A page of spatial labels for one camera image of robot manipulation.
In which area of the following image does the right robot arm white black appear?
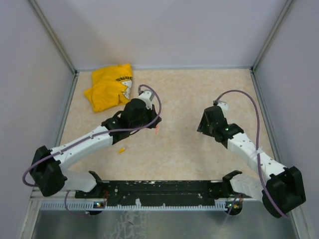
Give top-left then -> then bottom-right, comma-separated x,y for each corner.
197,103 -> 306,218

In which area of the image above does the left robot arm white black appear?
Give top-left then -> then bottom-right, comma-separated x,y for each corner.
29,98 -> 161,198

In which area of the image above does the yellow folded shirt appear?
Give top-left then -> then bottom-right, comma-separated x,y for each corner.
84,63 -> 133,113

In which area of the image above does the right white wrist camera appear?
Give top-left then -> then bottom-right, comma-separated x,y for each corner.
213,100 -> 229,112

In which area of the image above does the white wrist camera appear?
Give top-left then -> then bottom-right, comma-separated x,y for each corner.
213,100 -> 229,112
138,90 -> 155,110

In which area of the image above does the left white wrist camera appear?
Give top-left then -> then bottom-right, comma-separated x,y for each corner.
138,90 -> 155,110

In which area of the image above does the aluminium frame side rail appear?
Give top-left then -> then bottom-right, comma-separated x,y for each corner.
249,68 -> 283,163

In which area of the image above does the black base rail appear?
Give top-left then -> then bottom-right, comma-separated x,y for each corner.
75,180 -> 235,207

